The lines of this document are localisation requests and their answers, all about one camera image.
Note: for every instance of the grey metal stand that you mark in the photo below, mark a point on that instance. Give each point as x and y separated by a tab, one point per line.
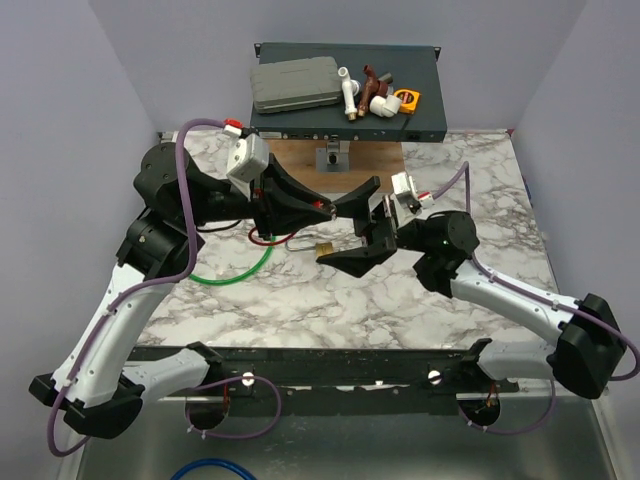
333	157

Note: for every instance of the red cable seal lock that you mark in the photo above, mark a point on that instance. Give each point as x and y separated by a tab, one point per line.
272	242

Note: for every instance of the white pvc pipe fitting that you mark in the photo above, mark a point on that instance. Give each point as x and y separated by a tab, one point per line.
350	88

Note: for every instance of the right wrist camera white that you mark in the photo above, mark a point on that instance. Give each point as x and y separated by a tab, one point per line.
405	203

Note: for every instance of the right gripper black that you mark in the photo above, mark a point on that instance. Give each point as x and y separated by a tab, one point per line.
379	234

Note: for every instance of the brass padlock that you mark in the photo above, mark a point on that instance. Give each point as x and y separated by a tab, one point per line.
309	243

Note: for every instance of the black mounting rail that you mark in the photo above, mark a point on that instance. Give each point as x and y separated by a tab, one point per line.
348	382

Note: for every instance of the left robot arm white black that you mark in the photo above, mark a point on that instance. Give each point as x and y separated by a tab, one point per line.
94	391

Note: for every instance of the white pvc elbow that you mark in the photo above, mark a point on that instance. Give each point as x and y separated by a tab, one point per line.
385	107

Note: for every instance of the grey plastic case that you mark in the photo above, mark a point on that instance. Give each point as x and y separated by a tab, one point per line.
295	84

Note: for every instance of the wooden board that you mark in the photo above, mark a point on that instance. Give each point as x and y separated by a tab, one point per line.
366	159

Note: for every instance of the brown pipe valve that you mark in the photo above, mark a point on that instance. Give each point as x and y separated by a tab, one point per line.
374	85

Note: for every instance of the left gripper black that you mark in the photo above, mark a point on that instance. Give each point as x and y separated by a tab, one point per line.
268	195

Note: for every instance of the yellow tape measure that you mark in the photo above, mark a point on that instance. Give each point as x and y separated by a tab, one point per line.
409	100

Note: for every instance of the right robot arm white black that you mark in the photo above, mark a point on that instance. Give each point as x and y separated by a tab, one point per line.
578	344

